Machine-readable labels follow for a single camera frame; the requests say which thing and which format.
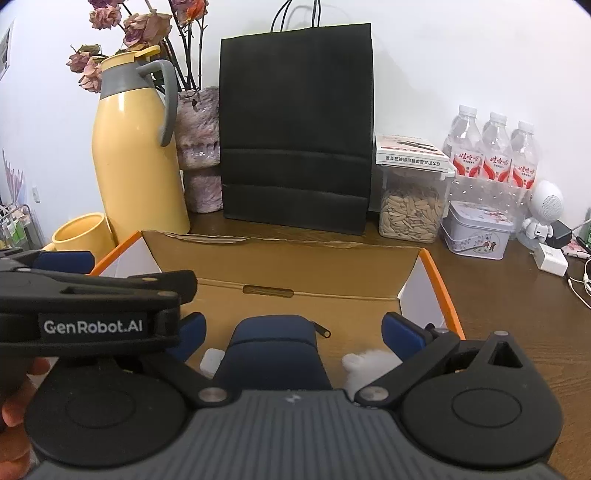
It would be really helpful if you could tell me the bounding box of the pink fuzzy vase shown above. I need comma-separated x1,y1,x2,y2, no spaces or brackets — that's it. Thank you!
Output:
174,86,225,214

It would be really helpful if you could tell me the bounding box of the yellow thermos jug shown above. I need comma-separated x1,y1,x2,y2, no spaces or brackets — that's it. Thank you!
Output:
91,45,191,245

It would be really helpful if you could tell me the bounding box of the black paper bag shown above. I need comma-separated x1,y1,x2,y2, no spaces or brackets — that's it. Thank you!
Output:
218,0,375,237

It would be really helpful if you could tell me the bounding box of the purple flower wall sticker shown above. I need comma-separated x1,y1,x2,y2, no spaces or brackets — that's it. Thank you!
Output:
2,150,26,204

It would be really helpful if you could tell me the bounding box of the red orange cardboard box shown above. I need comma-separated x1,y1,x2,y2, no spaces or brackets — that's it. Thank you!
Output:
90,230,466,402

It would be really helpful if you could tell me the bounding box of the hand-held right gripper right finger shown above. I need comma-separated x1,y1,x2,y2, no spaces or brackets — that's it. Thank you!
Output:
355,312,528,409

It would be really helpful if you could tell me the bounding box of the person's left hand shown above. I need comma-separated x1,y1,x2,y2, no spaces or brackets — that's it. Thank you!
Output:
0,356,51,435

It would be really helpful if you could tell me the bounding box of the grey printed tin box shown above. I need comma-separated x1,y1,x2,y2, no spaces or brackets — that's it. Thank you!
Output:
441,200,515,260

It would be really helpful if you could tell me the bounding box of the small white block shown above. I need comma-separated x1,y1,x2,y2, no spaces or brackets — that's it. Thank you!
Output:
199,348,225,376

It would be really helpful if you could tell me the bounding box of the clear container of seeds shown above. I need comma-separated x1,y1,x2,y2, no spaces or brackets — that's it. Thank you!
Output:
379,164,457,244

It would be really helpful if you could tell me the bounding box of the wire rack with toiletries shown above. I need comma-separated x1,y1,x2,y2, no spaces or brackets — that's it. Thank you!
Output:
0,203,44,252

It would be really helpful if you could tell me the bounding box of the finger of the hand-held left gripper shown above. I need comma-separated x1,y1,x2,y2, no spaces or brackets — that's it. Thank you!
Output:
0,248,96,278
0,270,199,315

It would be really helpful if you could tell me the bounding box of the yellow mug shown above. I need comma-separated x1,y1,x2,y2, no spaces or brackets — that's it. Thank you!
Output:
41,212,117,264

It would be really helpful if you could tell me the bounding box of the dark zip pouch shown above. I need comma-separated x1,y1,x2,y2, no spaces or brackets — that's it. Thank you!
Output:
211,315,334,393

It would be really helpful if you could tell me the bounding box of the black power adapter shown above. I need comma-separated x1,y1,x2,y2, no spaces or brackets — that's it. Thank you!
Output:
551,220,573,250

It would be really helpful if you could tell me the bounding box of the white charger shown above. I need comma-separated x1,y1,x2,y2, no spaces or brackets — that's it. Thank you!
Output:
536,243,570,278

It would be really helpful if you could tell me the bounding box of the wall poster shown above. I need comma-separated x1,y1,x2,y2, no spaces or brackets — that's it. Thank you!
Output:
0,21,17,81

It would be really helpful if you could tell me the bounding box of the dried rose bouquet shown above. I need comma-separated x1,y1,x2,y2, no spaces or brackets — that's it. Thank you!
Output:
67,0,208,94

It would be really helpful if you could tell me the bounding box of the white cable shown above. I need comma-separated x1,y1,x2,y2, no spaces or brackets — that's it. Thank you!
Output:
567,258,591,309

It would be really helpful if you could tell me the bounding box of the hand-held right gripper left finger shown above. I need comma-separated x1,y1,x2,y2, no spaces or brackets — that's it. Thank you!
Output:
139,313,230,407

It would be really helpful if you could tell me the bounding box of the white robot toy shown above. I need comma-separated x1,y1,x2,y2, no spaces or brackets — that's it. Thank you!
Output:
522,180,565,250

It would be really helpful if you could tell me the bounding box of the white flat box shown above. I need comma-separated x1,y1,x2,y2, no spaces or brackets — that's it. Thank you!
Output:
375,134,453,168

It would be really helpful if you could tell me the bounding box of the white fluffy cloth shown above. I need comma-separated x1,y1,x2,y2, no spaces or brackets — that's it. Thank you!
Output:
342,349,402,400

